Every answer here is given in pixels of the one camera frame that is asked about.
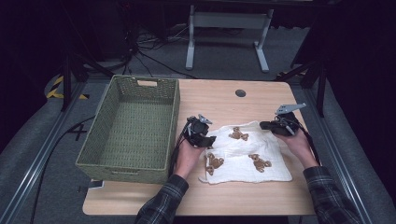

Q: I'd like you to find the bundle of black floor cables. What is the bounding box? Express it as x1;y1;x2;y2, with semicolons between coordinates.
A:
120;24;200;80

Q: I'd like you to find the right hand-held gripper cable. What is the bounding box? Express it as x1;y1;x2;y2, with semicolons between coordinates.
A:
297;120;322;166

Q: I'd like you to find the white metal desk frame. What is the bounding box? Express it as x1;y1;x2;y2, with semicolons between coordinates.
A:
185;4;275;74

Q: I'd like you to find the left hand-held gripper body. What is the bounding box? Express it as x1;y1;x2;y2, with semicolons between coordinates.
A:
183;114;216;147

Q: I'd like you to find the left hand-held gripper cable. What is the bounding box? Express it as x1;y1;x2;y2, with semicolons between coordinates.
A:
167;119;191;178

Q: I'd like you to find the person's right hand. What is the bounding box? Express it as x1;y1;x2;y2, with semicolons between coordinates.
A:
275;129;320;171

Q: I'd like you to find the hand-held gripper cable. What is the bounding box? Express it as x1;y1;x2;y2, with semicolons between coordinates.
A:
297;120;322;166
167;119;191;178

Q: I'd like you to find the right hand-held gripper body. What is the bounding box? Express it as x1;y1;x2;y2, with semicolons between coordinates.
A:
272;103;307;137

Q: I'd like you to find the person's left hand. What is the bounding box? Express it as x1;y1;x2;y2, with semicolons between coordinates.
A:
173;139;205;181

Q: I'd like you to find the long black floor cable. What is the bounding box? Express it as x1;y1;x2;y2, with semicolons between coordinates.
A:
29;115;96;224

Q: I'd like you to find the green woven basket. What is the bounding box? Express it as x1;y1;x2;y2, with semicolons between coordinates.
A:
75;74;181;185

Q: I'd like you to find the white bear-print cloth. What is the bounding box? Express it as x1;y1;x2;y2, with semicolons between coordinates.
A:
198;120;293;185

